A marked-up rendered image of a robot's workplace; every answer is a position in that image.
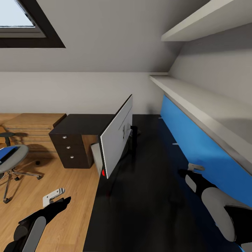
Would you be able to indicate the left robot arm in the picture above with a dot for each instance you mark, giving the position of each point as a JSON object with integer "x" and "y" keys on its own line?
{"x": 30, "y": 229}

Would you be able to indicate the desk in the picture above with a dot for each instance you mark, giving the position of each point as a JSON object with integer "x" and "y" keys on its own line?
{"x": 144, "y": 205}

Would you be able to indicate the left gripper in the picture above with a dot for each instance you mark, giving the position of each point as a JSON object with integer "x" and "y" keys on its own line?
{"x": 58, "y": 206}

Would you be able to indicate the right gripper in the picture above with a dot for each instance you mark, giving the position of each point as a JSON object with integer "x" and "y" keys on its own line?
{"x": 183, "y": 172}

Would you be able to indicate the monitor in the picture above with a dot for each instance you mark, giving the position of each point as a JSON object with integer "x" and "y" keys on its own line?
{"x": 113, "y": 137}

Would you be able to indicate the swivel chair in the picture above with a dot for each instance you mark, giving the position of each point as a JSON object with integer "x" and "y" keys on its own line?
{"x": 7, "y": 166}

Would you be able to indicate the folder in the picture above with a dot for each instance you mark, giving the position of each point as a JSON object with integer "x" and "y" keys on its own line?
{"x": 5, "y": 152}

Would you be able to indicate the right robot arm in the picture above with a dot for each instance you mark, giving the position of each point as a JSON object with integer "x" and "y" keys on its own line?
{"x": 233, "y": 218}

